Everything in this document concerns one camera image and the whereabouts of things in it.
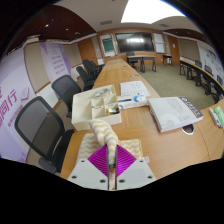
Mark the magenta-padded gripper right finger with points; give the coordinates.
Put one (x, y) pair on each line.
(131, 171)

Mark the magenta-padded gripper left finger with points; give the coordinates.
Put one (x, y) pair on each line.
(91, 171)

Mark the cream yellow zigzag towel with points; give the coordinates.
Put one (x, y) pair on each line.
(103, 133)

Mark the white divided organizer box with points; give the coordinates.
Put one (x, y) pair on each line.
(85, 113)

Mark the black mesh office chair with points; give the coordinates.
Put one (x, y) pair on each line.
(40, 133)
(65, 90)

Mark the blue and white leaflet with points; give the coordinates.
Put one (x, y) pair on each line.
(131, 101)

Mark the small dark round bowl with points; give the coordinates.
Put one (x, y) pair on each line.
(188, 129)

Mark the white thick book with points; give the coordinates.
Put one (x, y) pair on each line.
(173, 113)

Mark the white paper sheet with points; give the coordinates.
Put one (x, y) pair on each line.
(135, 88)

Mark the white marker pack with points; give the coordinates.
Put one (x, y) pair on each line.
(215, 118)

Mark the row of black office chairs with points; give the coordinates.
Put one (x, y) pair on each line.
(87, 71)

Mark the dark desk with black legs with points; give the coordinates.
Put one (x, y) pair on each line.
(143, 60)

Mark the purple and white standing banner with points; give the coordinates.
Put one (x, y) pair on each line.
(55, 61)

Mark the small dark side table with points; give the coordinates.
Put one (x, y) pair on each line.
(167, 57)

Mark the brown wooden door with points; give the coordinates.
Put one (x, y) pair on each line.
(87, 51)

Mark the group of black chairs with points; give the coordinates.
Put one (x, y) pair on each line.
(213, 83)

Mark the long curved wooden table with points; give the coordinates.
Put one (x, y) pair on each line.
(203, 71)

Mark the whiteboard with green panel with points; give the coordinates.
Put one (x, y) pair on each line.
(107, 45)

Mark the plain white whiteboard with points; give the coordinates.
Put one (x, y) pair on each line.
(159, 42)

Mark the bright ceiling light panel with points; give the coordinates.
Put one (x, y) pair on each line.
(150, 11)

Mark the purple white wall banner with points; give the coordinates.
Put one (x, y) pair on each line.
(15, 106)

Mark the large black wall screen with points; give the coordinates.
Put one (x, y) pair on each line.
(134, 42)

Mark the colourful wall poster board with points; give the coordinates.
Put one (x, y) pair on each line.
(211, 56)

